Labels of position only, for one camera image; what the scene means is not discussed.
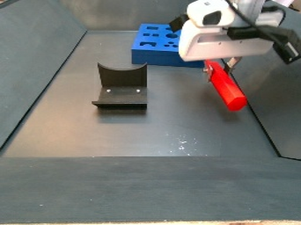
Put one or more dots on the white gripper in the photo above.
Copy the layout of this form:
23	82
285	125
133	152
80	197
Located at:
216	33

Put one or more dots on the red hexagonal prism bar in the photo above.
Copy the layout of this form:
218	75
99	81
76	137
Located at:
230	93

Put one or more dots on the blue foam shape-sorter block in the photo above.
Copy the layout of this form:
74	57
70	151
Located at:
155	47

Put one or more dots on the black curved cradle stand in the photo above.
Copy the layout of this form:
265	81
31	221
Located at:
123	88

